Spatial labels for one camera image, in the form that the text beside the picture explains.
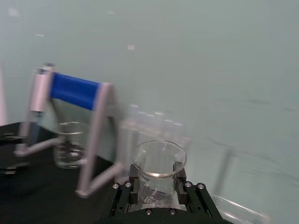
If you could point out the clear glass beaker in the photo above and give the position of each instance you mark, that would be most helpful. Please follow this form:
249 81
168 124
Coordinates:
158 163
69 149

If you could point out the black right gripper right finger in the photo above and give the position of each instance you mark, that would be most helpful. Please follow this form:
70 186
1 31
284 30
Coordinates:
181 191

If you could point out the black table cloth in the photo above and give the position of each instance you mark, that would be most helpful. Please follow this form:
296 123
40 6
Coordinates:
42 193

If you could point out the clear test tube rack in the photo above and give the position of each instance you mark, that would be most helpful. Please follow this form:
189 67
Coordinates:
161 130

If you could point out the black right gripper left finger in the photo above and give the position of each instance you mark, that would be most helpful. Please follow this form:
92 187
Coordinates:
134 186

